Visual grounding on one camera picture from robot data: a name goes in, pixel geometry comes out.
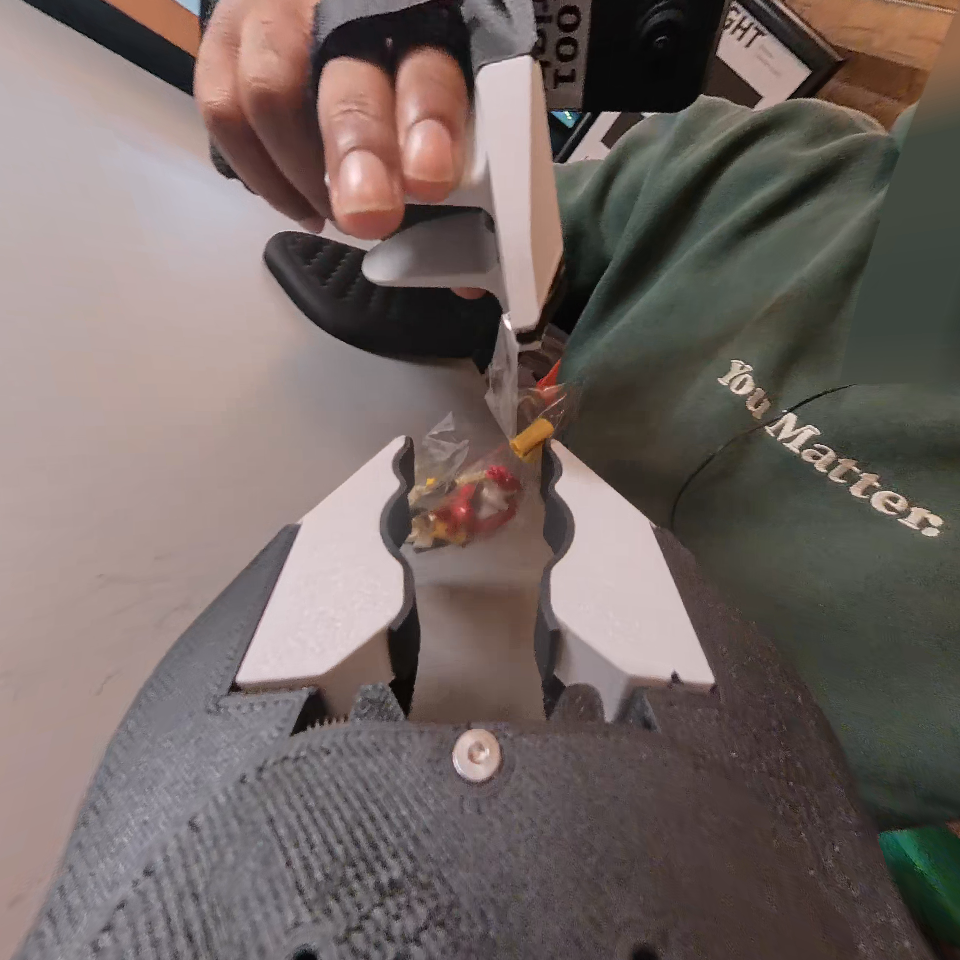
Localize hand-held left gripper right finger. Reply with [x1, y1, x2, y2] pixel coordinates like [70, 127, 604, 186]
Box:
[535, 438, 718, 722]

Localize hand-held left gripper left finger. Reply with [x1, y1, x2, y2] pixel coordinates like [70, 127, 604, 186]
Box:
[234, 436, 419, 715]

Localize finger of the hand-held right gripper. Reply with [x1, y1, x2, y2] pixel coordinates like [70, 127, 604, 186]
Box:
[472, 56, 566, 336]

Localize small clear bag lego pieces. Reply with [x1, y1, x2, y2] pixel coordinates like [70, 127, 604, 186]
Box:
[405, 311, 590, 555]

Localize person's right hand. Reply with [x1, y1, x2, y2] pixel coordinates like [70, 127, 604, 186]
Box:
[193, 0, 475, 241]

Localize black framed poster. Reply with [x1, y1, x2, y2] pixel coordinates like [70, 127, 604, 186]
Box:
[705, 0, 846, 108]
[551, 111, 648, 164]

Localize person's green sweatshirt torso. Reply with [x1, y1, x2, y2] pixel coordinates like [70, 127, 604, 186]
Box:
[553, 97, 960, 830]

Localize black chair armrest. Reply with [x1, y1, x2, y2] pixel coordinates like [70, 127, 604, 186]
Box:
[264, 231, 505, 374]

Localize green plastic object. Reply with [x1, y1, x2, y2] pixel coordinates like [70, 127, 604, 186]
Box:
[877, 825, 960, 933]

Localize wooden table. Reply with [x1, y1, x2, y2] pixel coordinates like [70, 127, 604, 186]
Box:
[22, 0, 205, 96]

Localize black earbud cable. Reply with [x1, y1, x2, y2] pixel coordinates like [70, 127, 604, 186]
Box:
[669, 384, 856, 530]

